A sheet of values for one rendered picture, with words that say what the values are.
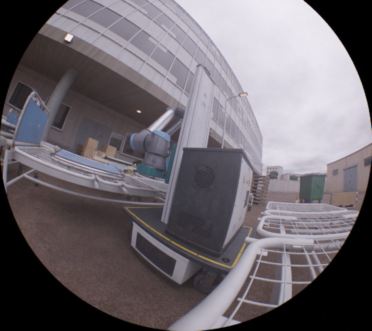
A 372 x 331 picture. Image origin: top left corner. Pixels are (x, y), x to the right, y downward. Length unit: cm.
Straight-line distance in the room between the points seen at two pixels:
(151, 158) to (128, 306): 90
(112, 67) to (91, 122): 361
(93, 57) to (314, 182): 936
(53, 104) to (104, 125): 339
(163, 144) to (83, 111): 681
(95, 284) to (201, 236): 63
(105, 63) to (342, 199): 933
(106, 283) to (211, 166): 86
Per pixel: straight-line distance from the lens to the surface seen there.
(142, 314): 74
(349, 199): 593
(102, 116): 749
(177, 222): 70
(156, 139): 88
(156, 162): 84
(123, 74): 466
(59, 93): 552
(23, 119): 122
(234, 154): 57
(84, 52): 489
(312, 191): 623
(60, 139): 734
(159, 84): 581
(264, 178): 505
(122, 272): 90
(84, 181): 110
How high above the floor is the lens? 68
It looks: 14 degrees up
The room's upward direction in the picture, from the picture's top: 12 degrees clockwise
